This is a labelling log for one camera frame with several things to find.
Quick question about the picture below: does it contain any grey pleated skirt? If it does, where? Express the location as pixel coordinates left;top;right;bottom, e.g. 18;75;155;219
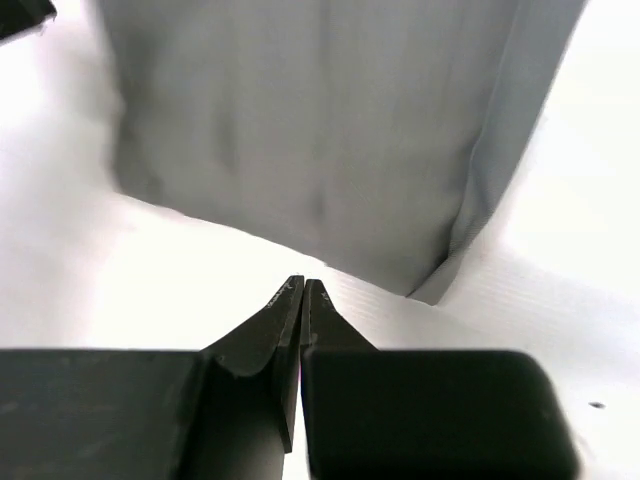
97;1;584;304

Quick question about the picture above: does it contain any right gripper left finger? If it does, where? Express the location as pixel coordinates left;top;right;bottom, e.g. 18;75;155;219
201;275;304;453

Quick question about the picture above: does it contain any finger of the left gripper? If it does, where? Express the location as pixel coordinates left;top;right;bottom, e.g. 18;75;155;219
0;0;56;40

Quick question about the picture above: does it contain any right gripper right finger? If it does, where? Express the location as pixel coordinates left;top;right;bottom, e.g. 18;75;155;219
300;279;376;353

